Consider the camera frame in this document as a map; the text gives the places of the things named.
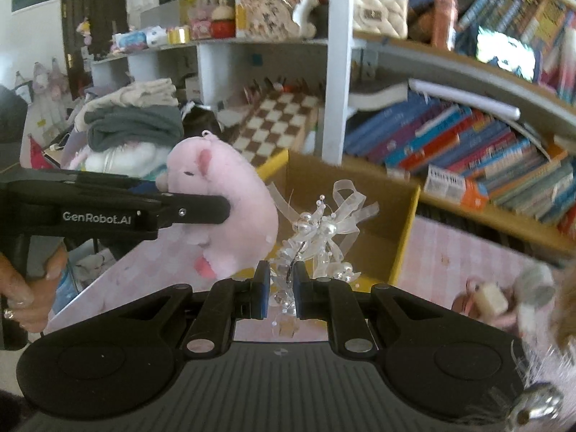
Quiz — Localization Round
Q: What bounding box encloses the white pearl ribbon hair accessory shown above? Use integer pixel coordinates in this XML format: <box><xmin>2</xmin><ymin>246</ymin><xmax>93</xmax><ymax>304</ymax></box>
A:
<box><xmin>267</xmin><ymin>180</ymin><xmax>380</xmax><ymax>339</ymax></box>

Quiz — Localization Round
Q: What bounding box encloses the pile of folded clothes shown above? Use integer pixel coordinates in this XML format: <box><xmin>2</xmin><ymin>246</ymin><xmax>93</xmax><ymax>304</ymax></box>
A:
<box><xmin>59</xmin><ymin>78</ymin><xmax>184</xmax><ymax>180</ymax></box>

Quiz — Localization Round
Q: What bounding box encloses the row of leaning books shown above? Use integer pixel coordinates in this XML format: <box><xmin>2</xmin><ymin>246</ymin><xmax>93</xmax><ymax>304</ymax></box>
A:
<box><xmin>344</xmin><ymin>92</ymin><xmax>575</xmax><ymax>236</ymax></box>

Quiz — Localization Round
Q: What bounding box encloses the white soap bar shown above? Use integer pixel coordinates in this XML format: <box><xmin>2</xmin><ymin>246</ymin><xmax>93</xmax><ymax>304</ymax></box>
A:
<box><xmin>473</xmin><ymin>283</ymin><xmax>509</xmax><ymax>319</ymax></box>

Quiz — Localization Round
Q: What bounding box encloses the fluffy cream cat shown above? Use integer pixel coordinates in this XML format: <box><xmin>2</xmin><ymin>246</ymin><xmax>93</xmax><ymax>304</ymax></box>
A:
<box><xmin>550</xmin><ymin>267</ymin><xmax>576</xmax><ymax>352</ymax></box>

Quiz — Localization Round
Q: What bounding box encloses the white orange box on shelf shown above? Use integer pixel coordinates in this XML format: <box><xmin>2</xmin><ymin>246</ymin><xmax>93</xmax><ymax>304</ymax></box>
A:
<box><xmin>424</xmin><ymin>166</ymin><xmax>488</xmax><ymax>210</ymax></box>

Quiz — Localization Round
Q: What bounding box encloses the cream quilted handbag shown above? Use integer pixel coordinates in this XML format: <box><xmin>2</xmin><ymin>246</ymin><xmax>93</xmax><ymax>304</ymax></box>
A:
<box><xmin>352</xmin><ymin>0</ymin><xmax>409</xmax><ymax>40</ymax></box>

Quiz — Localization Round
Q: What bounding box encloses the white power adapter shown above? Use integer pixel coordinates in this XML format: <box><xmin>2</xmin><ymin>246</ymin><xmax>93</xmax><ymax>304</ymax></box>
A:
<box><xmin>516</xmin><ymin>302</ymin><xmax>538</xmax><ymax>339</ymax></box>

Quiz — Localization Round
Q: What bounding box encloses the yellow cardboard box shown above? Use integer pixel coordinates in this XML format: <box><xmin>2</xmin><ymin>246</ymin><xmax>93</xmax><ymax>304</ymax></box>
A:
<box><xmin>257</xmin><ymin>150</ymin><xmax>420</xmax><ymax>289</ymax></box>

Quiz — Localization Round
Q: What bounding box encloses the grey tape roll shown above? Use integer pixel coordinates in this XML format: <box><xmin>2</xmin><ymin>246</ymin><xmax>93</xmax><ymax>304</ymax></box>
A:
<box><xmin>513</xmin><ymin>263</ymin><xmax>555</xmax><ymax>309</ymax></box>

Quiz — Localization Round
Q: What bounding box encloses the brown white chessboard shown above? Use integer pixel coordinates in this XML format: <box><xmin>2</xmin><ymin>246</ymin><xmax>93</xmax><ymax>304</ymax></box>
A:
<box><xmin>230</xmin><ymin>92</ymin><xmax>320</xmax><ymax>168</ymax></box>

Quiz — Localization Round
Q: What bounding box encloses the pink bottle on shelf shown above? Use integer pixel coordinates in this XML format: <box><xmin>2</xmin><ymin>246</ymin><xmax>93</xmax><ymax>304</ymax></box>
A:
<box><xmin>431</xmin><ymin>0</ymin><xmax>458</xmax><ymax>51</ymax></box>

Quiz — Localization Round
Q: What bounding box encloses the pink plush pig toy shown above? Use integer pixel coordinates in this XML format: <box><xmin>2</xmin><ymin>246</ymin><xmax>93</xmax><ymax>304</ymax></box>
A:
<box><xmin>156</xmin><ymin>131</ymin><xmax>278</xmax><ymax>280</ymax></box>

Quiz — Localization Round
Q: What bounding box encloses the white bookshelf frame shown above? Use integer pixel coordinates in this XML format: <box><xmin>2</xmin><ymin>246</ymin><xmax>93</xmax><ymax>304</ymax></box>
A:
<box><xmin>92</xmin><ymin>0</ymin><xmax>575</xmax><ymax>164</ymax></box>

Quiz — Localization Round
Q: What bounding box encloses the silver bell on fur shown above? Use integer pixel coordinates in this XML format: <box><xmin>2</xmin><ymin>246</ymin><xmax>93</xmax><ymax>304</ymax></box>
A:
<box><xmin>505</xmin><ymin>382</ymin><xmax>564</xmax><ymax>431</ymax></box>

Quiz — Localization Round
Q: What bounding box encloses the person's left hand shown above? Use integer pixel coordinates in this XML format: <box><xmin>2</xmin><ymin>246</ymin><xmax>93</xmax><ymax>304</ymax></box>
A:
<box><xmin>1</xmin><ymin>244</ymin><xmax>67</xmax><ymax>333</ymax></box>

